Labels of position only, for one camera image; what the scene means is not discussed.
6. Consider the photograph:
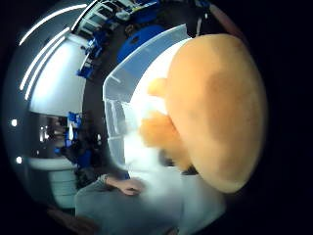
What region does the the person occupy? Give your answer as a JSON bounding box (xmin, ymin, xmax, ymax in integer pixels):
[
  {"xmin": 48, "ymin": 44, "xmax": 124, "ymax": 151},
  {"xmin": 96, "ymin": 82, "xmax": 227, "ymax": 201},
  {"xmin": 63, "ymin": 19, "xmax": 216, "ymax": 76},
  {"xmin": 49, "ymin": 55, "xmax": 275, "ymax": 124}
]
[{"xmin": 73, "ymin": 169, "xmax": 228, "ymax": 235}]

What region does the blue office chair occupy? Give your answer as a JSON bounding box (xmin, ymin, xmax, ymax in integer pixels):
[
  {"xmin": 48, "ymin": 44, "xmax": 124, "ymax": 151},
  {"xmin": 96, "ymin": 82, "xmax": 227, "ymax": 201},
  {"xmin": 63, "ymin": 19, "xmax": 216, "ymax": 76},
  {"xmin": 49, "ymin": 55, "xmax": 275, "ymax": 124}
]
[
  {"xmin": 85, "ymin": 29, "xmax": 110, "ymax": 59},
  {"xmin": 64, "ymin": 111, "xmax": 83, "ymax": 149},
  {"xmin": 76, "ymin": 149, "xmax": 94, "ymax": 170},
  {"xmin": 76, "ymin": 60, "xmax": 96, "ymax": 80}
]

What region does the clear plastic storage box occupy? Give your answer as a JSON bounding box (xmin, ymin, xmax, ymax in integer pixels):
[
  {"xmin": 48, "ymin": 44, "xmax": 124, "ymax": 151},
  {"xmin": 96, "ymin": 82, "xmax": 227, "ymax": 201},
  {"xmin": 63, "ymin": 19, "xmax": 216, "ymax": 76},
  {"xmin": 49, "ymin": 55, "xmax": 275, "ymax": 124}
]
[{"xmin": 102, "ymin": 23, "xmax": 194, "ymax": 174}]

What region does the long ceiling light strip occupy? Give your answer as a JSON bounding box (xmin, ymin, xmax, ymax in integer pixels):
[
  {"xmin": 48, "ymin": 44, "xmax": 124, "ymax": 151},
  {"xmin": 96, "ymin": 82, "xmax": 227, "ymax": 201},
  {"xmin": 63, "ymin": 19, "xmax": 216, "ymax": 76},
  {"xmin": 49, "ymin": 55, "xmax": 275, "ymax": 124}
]
[
  {"xmin": 23, "ymin": 35, "xmax": 67, "ymax": 101},
  {"xmin": 19, "ymin": 3, "xmax": 88, "ymax": 47},
  {"xmin": 19, "ymin": 26, "xmax": 71, "ymax": 91}
]

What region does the white shelf rack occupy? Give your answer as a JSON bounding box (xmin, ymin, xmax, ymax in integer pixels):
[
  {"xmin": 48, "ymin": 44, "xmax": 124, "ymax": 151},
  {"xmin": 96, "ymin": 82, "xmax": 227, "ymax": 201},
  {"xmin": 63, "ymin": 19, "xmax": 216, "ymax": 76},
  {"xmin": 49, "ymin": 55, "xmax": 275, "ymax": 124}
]
[{"xmin": 71, "ymin": 0, "xmax": 132, "ymax": 37}]

